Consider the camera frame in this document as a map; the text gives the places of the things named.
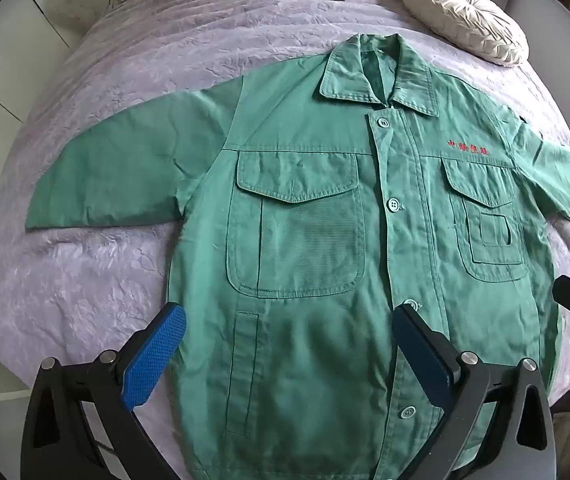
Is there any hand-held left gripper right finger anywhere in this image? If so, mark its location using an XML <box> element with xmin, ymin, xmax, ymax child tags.
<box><xmin>391</xmin><ymin>301</ymin><xmax>559</xmax><ymax>480</ymax></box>

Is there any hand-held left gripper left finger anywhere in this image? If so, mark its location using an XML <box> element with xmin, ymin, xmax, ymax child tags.
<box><xmin>19</xmin><ymin>301</ymin><xmax>188</xmax><ymax>480</ymax></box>

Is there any green short-sleeved work shirt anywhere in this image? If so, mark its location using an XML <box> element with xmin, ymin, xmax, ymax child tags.
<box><xmin>25</xmin><ymin>32</ymin><xmax>570</xmax><ymax>480</ymax></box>

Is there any lavender bed cover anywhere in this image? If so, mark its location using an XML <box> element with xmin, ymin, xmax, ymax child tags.
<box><xmin>0</xmin><ymin>0</ymin><xmax>570</xmax><ymax>480</ymax></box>

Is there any round cream pleated pillow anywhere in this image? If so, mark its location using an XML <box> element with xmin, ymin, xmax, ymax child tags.
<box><xmin>402</xmin><ymin>0</ymin><xmax>530</xmax><ymax>67</ymax></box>

